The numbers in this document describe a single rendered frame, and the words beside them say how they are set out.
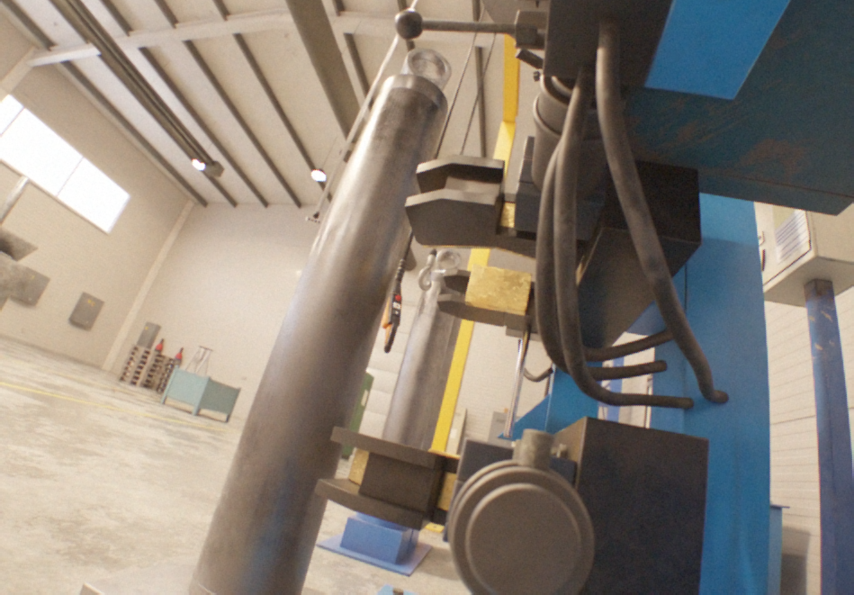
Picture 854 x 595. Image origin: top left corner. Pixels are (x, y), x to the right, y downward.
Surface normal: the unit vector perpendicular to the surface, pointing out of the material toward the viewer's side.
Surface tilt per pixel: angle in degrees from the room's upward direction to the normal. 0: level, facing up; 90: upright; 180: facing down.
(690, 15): 180
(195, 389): 90
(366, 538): 90
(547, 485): 90
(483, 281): 90
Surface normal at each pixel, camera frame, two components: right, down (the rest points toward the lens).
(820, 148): -0.24, 0.89
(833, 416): -0.12, -0.42
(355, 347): 0.79, -0.05
